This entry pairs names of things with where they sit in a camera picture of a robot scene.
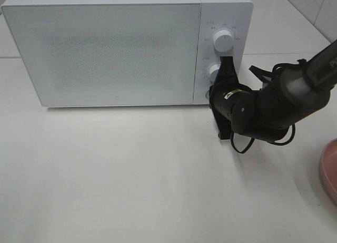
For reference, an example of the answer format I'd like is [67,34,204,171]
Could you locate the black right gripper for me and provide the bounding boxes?
[209,56,239,140]

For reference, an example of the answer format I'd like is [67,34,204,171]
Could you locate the white microwave oven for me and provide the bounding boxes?
[1,0,253,106]

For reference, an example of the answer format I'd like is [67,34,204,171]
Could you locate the white upper microwave knob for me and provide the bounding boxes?
[211,27,234,53]

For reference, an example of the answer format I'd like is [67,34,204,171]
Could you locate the pink round plate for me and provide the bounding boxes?
[319,139,336,206]

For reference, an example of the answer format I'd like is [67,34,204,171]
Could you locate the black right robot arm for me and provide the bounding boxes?
[209,42,336,145]

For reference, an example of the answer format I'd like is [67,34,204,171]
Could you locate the white round door button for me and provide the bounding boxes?
[205,90,210,100]

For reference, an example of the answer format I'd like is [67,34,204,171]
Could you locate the white lower microwave knob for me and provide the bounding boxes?
[208,64,220,83]

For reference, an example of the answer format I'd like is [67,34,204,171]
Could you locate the white microwave door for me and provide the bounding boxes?
[3,4,200,107]

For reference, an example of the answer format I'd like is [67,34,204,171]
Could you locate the white microwave knob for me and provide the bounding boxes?
[208,64,220,83]
[211,27,234,53]

